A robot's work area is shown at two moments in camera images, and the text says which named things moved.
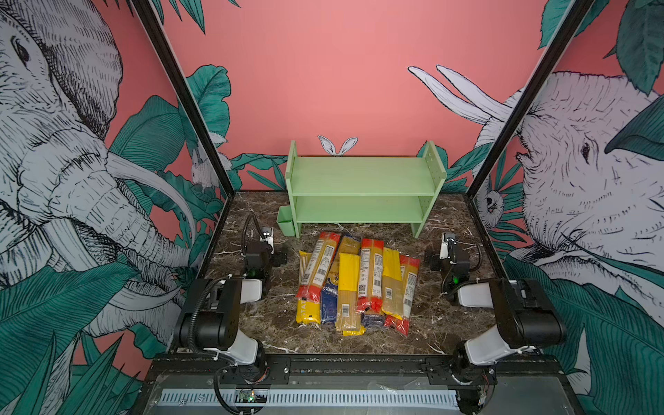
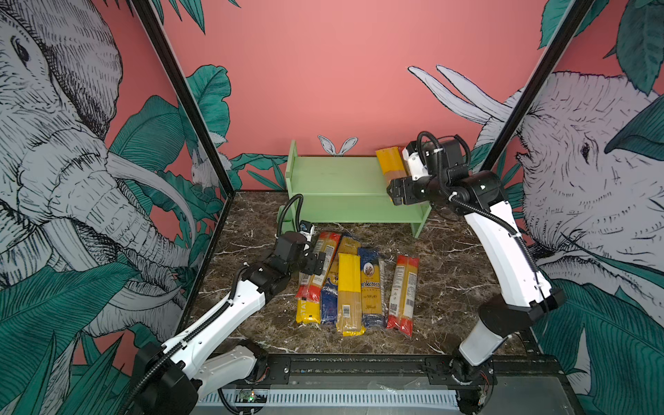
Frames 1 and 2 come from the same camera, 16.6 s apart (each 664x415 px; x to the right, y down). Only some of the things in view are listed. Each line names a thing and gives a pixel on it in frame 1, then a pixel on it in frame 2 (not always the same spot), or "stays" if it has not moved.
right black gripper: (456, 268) → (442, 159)
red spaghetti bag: (410, 265) stays
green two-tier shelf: (361, 189) stays
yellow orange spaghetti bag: (392, 286) → (392, 162)
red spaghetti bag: (320, 260) stays
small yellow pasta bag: (350, 245) stays
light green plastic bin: (285, 221) stays
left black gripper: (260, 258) → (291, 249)
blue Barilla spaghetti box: (329, 303) stays
